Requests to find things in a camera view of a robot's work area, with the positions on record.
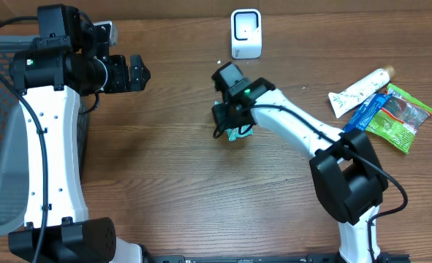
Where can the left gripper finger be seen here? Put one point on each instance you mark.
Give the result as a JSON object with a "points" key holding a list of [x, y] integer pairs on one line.
{"points": [[138, 83], [137, 67]]}

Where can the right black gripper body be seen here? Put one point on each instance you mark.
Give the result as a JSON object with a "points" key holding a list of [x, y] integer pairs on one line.
{"points": [[224, 118]]}

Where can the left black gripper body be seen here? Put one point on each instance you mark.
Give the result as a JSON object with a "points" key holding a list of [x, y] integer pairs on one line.
{"points": [[118, 79]]}

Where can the white tube gold cap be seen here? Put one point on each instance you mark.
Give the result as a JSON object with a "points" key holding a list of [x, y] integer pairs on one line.
{"points": [[358, 92]]}

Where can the blue snack bar wrapper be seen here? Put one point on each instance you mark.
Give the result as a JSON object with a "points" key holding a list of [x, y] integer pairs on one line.
{"points": [[366, 111]]}

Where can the green snack bag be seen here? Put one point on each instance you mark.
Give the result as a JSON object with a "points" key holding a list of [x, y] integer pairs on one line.
{"points": [[399, 119]]}

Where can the teal tissue pack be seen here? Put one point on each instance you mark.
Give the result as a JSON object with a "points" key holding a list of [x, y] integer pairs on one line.
{"points": [[239, 133]]}

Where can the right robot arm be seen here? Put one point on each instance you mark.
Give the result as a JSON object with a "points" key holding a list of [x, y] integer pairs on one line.
{"points": [[348, 178]]}

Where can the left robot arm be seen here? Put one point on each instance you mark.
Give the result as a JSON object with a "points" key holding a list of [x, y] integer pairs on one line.
{"points": [[69, 59]]}

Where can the grey plastic basket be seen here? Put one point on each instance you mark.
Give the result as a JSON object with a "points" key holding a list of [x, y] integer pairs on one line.
{"points": [[0, 146]]}

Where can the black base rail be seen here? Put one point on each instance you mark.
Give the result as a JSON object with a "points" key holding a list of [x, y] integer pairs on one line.
{"points": [[311, 258]]}

